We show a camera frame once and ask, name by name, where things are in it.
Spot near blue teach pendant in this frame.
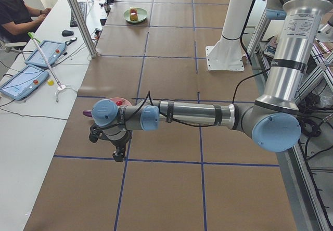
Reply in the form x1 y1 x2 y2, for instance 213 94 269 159
1 65 49 100

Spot stack of books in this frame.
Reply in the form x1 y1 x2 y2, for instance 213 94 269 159
263 35 279 58

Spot far blue teach pendant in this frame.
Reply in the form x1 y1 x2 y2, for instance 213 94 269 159
25 40 66 68

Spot person in black shirt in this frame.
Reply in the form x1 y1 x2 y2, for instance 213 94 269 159
1 0 51 43

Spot yellow small cap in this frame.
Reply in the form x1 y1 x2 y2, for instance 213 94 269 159
47 79 54 86

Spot white camera stand base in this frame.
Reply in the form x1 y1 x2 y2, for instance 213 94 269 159
206 0 254 71

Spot purple eggplant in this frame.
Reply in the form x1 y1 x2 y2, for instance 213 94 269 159
82 110 92 118

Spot blue teach pendant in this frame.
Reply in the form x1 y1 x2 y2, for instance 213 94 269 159
1 65 49 100
25 40 66 68

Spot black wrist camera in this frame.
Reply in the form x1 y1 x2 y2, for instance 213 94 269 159
89 125 103 143

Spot red yellow pomegranate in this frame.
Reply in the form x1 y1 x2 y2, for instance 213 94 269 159
130 11 138 22

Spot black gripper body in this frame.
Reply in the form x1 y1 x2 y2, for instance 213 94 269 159
111 134 132 153

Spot white reacher grabber stick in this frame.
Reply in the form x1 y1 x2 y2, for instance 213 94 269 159
28 32 78 103

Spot black computer keyboard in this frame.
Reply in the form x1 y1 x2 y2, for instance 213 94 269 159
69 1 87 28

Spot green plastic plate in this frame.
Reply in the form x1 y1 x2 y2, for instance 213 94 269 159
123 7 147 23

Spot pink plastic plate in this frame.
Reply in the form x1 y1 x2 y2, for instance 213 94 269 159
109 97 132 106

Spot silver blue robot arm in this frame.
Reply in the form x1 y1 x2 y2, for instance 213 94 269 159
89 0 332 162

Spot black computer mouse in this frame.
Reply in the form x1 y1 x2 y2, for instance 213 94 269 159
61 30 74 37

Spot aluminium frame post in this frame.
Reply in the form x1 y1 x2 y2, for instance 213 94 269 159
67 0 103 58

